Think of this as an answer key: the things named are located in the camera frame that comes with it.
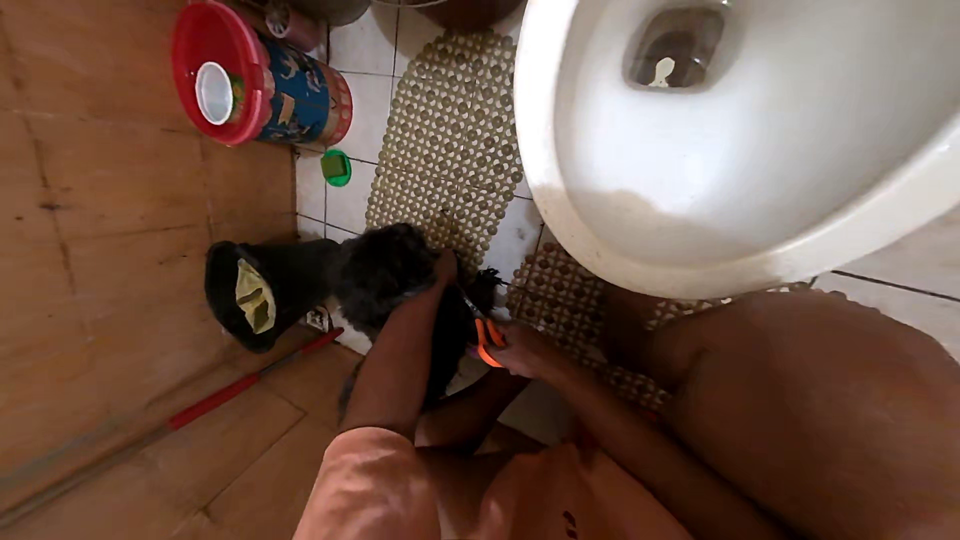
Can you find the green soap dish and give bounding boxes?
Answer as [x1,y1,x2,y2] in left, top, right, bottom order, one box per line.
[321,149,353,189]

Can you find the person's body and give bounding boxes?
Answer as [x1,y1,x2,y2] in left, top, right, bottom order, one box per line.
[292,426,695,540]

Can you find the person's legs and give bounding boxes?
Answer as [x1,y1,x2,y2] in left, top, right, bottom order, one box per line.
[414,289,960,540]

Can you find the brown bubble mat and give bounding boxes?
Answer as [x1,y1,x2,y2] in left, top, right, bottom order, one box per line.
[505,241,880,415]

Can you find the person's left hand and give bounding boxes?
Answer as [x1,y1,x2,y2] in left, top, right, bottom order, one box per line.
[429,249,459,292]

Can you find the white cup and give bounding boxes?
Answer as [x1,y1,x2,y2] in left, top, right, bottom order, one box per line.
[195,61,246,126]

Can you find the pinkish cylindrical container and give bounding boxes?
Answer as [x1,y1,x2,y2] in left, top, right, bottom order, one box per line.
[264,0,322,53]

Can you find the beige bubble mat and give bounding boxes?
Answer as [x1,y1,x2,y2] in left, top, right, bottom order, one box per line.
[365,29,525,280]

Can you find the person's right forearm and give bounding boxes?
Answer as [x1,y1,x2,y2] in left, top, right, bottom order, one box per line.
[534,341,789,540]

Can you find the black furry dog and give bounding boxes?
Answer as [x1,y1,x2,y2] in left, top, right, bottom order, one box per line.
[330,222,504,423]

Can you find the grey round bucket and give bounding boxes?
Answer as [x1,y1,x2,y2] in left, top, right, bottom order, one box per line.
[288,0,373,28]

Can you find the black trash bin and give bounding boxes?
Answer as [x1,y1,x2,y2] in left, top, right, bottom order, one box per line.
[204,238,343,354]

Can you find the yellowish crumpled wrapper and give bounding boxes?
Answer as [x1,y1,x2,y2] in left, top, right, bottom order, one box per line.
[234,258,277,336]

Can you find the orange-handled scissors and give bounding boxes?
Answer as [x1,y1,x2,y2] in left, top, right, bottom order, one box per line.
[456,283,508,369]

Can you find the person's right hand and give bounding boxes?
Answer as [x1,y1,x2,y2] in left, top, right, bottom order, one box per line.
[468,321,559,379]

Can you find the brown round basin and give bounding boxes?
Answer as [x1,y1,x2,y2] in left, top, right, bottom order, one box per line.
[416,0,525,33]

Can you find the red and grey pole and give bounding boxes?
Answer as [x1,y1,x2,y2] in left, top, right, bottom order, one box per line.
[0,327,345,528]

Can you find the person's left forearm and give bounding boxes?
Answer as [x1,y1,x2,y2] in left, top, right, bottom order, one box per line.
[341,279,455,442]

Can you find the red bucket with blue print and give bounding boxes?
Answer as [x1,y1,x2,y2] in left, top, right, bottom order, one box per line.
[171,0,354,147]

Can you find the white toilet bowl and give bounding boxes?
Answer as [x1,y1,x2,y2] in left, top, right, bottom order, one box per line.
[513,0,960,300]

